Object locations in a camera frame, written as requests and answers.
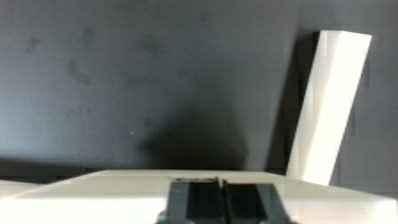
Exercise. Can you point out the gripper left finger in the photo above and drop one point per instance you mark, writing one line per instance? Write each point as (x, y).
(195, 202)

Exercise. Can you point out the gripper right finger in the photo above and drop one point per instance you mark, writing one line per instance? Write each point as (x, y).
(255, 204)

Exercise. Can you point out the white cabinet top block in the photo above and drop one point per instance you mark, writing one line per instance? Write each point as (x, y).
(120, 197)

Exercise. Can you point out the white U-shaped fence frame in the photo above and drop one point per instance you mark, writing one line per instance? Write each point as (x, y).
(335, 76)

